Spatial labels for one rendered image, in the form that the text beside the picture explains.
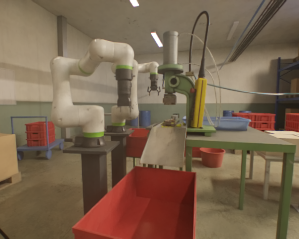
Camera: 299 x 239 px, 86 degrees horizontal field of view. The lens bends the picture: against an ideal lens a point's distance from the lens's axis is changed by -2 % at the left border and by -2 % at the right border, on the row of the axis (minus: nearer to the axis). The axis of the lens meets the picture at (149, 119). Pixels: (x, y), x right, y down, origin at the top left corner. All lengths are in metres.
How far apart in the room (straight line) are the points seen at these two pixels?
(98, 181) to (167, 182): 0.43
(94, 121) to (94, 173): 0.32
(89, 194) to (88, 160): 0.22
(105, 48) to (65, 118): 0.43
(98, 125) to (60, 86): 0.33
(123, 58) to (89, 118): 0.39
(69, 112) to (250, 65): 9.63
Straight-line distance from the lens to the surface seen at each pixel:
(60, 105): 1.03
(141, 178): 1.17
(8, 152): 3.12
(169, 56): 1.37
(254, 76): 10.08
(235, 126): 1.58
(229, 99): 9.71
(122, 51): 0.91
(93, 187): 1.13
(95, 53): 0.88
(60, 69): 1.22
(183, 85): 1.36
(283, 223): 1.36
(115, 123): 1.55
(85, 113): 1.00
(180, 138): 1.16
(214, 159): 3.34
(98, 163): 1.06
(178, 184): 1.13
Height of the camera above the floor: 1.17
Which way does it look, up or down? 5 degrees down
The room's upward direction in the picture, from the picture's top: straight up
